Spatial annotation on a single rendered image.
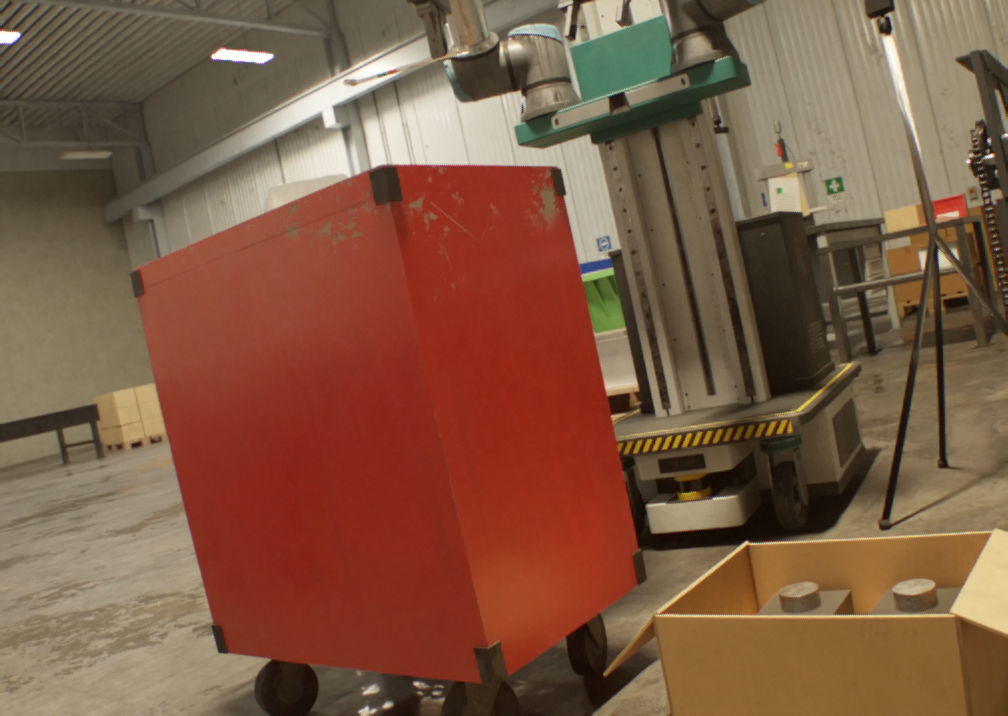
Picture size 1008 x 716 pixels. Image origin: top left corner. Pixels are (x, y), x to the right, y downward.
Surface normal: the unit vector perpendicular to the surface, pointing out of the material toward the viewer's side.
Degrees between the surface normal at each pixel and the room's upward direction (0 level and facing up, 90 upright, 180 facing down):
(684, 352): 90
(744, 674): 90
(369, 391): 90
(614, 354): 90
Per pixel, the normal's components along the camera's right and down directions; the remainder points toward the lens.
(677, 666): -0.62, 0.15
